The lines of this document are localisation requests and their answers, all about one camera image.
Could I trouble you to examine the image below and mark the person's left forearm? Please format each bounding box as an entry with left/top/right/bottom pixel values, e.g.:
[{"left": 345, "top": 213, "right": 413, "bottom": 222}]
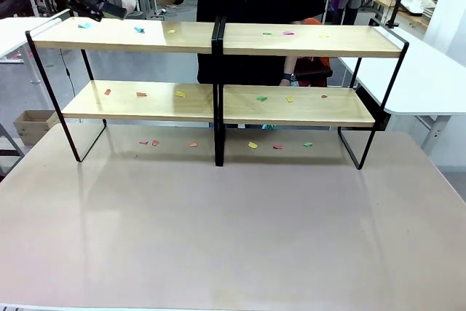
[{"left": 283, "top": 56, "right": 299, "bottom": 76}]

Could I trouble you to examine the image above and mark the white side table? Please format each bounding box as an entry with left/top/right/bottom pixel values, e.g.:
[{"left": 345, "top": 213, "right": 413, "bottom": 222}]
[{"left": 0, "top": 8, "right": 72, "bottom": 84}]

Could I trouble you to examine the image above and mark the cardboard box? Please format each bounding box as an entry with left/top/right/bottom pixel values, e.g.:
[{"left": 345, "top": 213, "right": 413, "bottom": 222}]
[{"left": 12, "top": 109, "right": 60, "bottom": 146}]

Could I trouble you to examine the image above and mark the orange and black chair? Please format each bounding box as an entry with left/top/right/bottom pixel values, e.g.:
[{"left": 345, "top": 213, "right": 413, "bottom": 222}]
[{"left": 289, "top": 17, "right": 334, "bottom": 89}]

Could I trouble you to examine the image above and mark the wooden background desk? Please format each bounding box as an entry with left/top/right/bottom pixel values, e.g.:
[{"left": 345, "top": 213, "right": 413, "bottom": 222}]
[{"left": 373, "top": 0, "right": 431, "bottom": 30}]

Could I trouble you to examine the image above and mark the white rounded table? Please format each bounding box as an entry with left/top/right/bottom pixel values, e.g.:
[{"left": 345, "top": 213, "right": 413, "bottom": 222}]
[{"left": 337, "top": 23, "right": 466, "bottom": 117}]

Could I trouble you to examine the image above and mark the wooden shelf rack black frame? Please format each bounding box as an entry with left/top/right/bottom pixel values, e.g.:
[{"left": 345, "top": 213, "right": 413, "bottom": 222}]
[
  {"left": 25, "top": 15, "right": 226, "bottom": 167},
  {"left": 212, "top": 15, "right": 410, "bottom": 170}
]

